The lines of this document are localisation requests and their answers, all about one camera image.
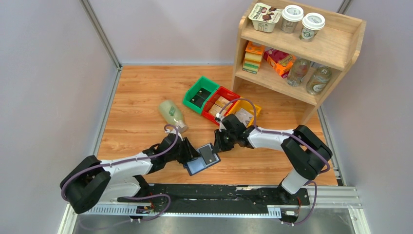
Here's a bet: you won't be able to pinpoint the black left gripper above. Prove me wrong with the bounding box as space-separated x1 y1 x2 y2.
166 137 202 164

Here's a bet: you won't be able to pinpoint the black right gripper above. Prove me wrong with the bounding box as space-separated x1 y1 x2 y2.
212 129 237 154

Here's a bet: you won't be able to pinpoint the blue leather card holder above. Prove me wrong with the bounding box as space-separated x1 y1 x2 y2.
183 156 211 176

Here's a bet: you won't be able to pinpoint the green liquid plastic bottle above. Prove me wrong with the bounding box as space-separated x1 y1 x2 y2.
158 100 188 133

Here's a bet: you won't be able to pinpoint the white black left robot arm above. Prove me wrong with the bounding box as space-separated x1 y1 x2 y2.
60 133 201 214

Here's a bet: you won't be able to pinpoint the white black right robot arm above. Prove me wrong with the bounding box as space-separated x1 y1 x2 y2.
212 114 333 204

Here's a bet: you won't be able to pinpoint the silver cards in yellow bin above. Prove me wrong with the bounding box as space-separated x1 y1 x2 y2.
235 108 254 127

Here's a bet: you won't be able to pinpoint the tan cards in red bin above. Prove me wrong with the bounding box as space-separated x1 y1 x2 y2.
208 97 229 117

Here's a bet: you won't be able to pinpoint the black cards in green bin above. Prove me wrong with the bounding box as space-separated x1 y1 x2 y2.
190 88 211 108

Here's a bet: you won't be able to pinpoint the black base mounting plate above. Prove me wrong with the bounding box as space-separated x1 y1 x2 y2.
116 183 310 215

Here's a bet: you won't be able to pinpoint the yellow plastic bin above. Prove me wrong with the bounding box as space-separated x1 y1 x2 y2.
225 98 262 127

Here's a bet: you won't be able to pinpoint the red plastic bin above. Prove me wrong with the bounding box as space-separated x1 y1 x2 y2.
201 86 241 125

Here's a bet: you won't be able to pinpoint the green plastic bin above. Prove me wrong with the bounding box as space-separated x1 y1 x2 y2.
182 76 220 114

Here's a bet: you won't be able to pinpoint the stack of sponges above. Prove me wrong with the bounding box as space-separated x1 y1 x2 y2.
242 41 265 74

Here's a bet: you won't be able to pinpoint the orange pink snack box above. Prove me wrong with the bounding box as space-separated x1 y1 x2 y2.
263 49 297 78

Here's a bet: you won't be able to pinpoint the left clear glass bottle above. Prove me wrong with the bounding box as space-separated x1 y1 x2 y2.
286 58 311 87

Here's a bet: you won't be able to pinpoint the clear glass bottle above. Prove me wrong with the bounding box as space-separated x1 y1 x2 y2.
306 66 333 95
286 58 311 87

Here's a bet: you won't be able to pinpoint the right clear glass bottle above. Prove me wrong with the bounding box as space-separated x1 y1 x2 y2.
306 66 333 95

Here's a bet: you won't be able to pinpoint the wooden shelf unit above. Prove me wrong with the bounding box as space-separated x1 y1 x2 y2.
231 0 367 124

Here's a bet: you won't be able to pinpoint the chobani yogurt cup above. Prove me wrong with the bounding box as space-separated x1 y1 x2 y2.
248 2 283 33

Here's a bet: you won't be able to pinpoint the left white lidded coffee cup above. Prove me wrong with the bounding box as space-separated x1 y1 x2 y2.
281 5 304 34

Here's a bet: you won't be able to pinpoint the white lidded coffee cup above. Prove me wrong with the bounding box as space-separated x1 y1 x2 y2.
281 5 304 34
300 13 325 42

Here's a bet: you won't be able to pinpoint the right white lidded coffee cup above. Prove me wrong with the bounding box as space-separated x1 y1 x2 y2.
300 13 325 42

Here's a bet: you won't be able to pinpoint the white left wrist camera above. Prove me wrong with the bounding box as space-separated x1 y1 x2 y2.
164 125 182 138

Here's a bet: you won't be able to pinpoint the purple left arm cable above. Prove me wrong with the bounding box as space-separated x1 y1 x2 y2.
60 124 180 223

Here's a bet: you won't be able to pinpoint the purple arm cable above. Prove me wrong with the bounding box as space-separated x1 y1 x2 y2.
60 124 180 223
218 98 331 226

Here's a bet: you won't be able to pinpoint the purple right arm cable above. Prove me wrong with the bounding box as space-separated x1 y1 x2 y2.
218 98 331 226

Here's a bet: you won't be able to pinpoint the aluminium frame rail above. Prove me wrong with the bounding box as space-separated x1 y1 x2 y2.
58 184 371 234

